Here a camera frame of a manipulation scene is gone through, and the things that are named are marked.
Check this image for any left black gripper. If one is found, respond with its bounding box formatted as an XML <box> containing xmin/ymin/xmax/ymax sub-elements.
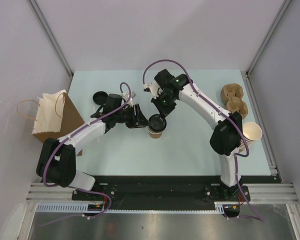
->
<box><xmin>114</xmin><ymin>104</ymin><xmax>151</xmax><ymax>129</ymax></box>

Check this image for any brown paper coffee cup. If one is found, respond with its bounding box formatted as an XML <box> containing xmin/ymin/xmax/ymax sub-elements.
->
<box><xmin>147</xmin><ymin>126</ymin><xmax>163</xmax><ymax>139</ymax></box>

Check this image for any black plastic cup lid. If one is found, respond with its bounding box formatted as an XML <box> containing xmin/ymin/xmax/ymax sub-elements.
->
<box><xmin>92</xmin><ymin>91</ymin><xmax>108</xmax><ymax>106</ymax></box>

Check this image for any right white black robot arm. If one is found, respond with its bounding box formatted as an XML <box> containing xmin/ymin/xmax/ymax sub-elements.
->
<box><xmin>143</xmin><ymin>69</ymin><xmax>243</xmax><ymax>201</ymax></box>

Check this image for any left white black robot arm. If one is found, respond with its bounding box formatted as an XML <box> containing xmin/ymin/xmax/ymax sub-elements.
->
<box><xmin>36</xmin><ymin>94</ymin><xmax>150</xmax><ymax>200</ymax></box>

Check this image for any brown paper takeout bag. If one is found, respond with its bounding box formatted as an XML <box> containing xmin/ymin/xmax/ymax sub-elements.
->
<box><xmin>16</xmin><ymin>88</ymin><xmax>86</xmax><ymax>157</ymax></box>

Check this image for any brown pulp cup carrier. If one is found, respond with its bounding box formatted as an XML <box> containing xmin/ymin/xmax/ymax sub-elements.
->
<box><xmin>220</xmin><ymin>83</ymin><xmax>249</xmax><ymax>120</ymax></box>

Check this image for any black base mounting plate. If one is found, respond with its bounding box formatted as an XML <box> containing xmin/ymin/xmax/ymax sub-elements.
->
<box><xmin>41</xmin><ymin>174</ymin><xmax>282</xmax><ymax>213</ymax></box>

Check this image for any stack of paper cups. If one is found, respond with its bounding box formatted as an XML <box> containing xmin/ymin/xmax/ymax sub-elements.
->
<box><xmin>242</xmin><ymin>122</ymin><xmax>263</xmax><ymax>147</ymax></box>

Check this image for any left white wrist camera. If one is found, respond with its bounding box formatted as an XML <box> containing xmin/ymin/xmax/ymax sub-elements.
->
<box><xmin>121</xmin><ymin>91</ymin><xmax>137</xmax><ymax>106</ymax></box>

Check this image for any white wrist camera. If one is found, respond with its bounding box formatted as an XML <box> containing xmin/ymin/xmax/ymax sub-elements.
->
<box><xmin>121</xmin><ymin>91</ymin><xmax>137</xmax><ymax>106</ymax></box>
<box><xmin>142</xmin><ymin>82</ymin><xmax>162</xmax><ymax>99</ymax></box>

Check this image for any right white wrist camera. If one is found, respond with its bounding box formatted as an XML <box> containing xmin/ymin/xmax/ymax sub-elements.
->
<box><xmin>142</xmin><ymin>82</ymin><xmax>162</xmax><ymax>99</ymax></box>

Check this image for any white slotted cable duct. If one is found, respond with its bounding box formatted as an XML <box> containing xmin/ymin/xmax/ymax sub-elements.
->
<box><xmin>36</xmin><ymin>203</ymin><xmax>89</xmax><ymax>213</ymax></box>

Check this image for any aluminium frame rail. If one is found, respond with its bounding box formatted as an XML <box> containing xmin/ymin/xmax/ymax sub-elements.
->
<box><xmin>26</xmin><ymin>182</ymin><xmax>299</xmax><ymax>204</ymax></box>

